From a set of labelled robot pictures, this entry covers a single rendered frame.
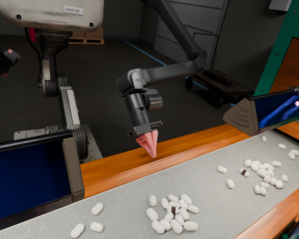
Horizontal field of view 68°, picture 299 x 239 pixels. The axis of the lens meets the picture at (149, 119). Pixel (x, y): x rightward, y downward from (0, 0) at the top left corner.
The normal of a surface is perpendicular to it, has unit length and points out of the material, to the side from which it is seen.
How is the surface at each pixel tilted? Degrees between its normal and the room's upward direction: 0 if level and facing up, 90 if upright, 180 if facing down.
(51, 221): 0
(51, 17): 90
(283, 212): 0
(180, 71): 52
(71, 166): 58
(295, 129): 90
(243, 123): 90
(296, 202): 0
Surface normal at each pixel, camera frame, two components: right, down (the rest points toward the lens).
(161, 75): 0.65, -0.21
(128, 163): 0.15, -0.87
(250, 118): -0.81, 0.16
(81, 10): 0.44, 0.48
